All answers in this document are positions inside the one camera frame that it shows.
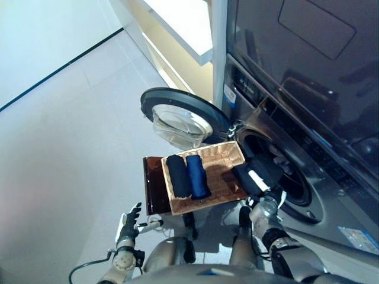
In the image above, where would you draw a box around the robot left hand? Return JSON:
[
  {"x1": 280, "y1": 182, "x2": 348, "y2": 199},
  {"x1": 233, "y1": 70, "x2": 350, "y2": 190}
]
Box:
[{"x1": 114, "y1": 202, "x2": 163, "y2": 246}]

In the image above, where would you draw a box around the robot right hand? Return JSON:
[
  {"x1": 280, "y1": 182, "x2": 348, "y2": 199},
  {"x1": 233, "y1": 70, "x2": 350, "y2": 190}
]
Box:
[{"x1": 244, "y1": 170, "x2": 287, "y2": 214}]

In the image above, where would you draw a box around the small black garment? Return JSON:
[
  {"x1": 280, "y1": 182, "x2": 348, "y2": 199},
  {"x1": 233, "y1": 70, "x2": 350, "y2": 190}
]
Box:
[{"x1": 232, "y1": 155, "x2": 284, "y2": 196}]

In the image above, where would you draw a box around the white garment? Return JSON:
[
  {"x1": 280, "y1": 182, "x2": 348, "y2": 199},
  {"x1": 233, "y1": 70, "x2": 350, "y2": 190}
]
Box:
[{"x1": 272, "y1": 147, "x2": 293, "y2": 175}]

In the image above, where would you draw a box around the dark grey washing machine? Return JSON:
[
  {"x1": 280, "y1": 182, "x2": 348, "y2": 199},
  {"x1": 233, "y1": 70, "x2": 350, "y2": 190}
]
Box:
[{"x1": 223, "y1": 54, "x2": 379, "y2": 258}]

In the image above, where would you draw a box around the silver robot left leg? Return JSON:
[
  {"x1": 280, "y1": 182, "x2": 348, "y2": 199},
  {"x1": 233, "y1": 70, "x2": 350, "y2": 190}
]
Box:
[{"x1": 142, "y1": 212, "x2": 198, "y2": 275}]

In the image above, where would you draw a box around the silver robot leg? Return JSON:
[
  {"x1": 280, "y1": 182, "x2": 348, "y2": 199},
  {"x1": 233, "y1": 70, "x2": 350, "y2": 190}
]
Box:
[
  {"x1": 229, "y1": 205, "x2": 264, "y2": 270},
  {"x1": 142, "y1": 212, "x2": 198, "y2": 275}
]

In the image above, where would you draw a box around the brown acrylic stand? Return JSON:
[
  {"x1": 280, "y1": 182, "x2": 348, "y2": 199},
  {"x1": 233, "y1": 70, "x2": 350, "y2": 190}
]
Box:
[{"x1": 143, "y1": 156, "x2": 172, "y2": 216}]

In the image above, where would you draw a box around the rectangular wicker laundry basket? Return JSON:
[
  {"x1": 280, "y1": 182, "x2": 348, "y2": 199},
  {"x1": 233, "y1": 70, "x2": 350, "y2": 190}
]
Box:
[{"x1": 160, "y1": 140, "x2": 249, "y2": 216}]

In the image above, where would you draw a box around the silver robot right leg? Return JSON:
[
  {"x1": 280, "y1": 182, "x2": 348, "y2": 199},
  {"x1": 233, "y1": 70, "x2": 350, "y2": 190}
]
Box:
[{"x1": 229, "y1": 205, "x2": 264, "y2": 270}]

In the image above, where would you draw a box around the blue rolled garment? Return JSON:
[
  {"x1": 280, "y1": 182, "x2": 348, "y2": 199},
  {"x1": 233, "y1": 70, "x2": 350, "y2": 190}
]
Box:
[{"x1": 185, "y1": 154, "x2": 211, "y2": 199}]

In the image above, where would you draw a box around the large black rolled garment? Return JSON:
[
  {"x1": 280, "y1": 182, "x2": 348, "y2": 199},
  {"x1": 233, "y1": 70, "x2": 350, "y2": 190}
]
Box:
[{"x1": 165, "y1": 155, "x2": 191, "y2": 199}]

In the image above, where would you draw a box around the grey robot torso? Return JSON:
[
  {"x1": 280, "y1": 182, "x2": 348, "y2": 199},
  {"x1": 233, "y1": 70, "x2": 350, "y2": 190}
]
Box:
[{"x1": 124, "y1": 264, "x2": 297, "y2": 284}]

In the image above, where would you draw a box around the blue white energy label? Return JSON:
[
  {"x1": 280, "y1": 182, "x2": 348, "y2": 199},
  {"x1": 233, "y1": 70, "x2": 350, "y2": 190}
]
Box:
[{"x1": 337, "y1": 226, "x2": 375, "y2": 249}]

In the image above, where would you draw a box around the small blue label sticker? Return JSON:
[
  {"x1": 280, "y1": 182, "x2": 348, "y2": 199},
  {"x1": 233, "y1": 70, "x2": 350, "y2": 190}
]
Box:
[{"x1": 223, "y1": 84, "x2": 237, "y2": 105}]

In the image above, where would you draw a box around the round glass washer door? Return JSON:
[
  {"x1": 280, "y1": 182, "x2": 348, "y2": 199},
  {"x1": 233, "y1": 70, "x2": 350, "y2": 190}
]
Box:
[{"x1": 139, "y1": 87, "x2": 237, "y2": 149}]

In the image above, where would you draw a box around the dark grey stacked dryer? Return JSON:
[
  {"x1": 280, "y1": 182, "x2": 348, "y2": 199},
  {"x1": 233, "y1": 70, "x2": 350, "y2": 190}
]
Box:
[{"x1": 226, "y1": 0, "x2": 379, "y2": 184}]

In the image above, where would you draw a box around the white counter cabinet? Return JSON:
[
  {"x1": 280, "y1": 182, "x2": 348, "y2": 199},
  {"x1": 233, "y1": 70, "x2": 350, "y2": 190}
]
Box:
[{"x1": 108, "y1": 0, "x2": 214, "y2": 98}]

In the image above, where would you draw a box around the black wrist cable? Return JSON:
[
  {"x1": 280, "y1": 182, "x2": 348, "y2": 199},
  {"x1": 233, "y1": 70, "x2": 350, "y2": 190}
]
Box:
[{"x1": 68, "y1": 250, "x2": 119, "y2": 284}]

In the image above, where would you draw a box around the white vertical cabinet post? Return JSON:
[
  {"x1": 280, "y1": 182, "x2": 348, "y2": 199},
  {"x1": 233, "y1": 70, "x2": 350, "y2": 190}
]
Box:
[{"x1": 207, "y1": 0, "x2": 229, "y2": 110}]

